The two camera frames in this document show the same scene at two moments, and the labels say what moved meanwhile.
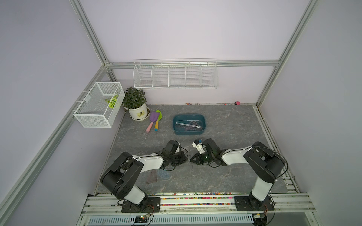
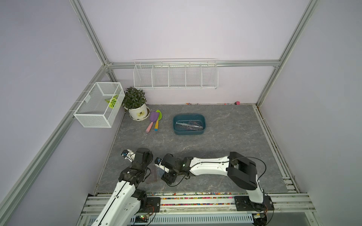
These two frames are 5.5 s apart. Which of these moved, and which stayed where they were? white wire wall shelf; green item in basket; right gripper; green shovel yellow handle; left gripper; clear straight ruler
Moved: right gripper; left gripper
Stayed: clear straight ruler; white wire wall shelf; green item in basket; green shovel yellow handle
